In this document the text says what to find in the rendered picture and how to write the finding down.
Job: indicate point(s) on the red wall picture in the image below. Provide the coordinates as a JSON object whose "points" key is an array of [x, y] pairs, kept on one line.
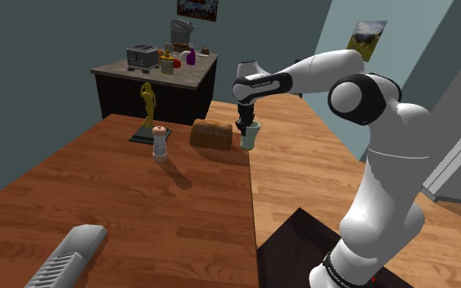
{"points": [[197, 8]]}

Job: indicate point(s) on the landscape wall picture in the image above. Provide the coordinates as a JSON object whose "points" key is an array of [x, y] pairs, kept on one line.
{"points": [[366, 39]]}

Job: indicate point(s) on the white pepper mill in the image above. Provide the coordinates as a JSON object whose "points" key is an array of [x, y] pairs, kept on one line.
{"points": [[159, 143]]}

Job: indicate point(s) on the white door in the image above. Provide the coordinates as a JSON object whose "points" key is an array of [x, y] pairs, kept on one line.
{"points": [[455, 159]]}

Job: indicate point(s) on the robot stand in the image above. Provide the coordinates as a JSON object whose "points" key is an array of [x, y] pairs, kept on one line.
{"points": [[294, 255]]}

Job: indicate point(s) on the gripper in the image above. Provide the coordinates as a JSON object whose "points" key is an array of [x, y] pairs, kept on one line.
{"points": [[246, 116]]}

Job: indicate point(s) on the brown bread loaf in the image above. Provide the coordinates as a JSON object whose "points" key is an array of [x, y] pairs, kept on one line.
{"points": [[211, 134]]}

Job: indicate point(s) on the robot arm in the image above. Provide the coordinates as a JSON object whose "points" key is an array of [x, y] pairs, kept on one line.
{"points": [[381, 159]]}

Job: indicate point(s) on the golden figure statue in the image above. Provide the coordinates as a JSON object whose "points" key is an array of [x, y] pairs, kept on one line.
{"points": [[149, 115]]}

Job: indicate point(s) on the grey remote control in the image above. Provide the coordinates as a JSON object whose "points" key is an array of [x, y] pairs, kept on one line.
{"points": [[68, 259]]}

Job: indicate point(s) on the dark kitchen counter cabinet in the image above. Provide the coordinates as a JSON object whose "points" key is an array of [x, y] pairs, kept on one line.
{"points": [[154, 93]]}

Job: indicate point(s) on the pale green cup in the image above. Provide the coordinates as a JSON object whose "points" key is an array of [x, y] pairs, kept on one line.
{"points": [[251, 137]]}

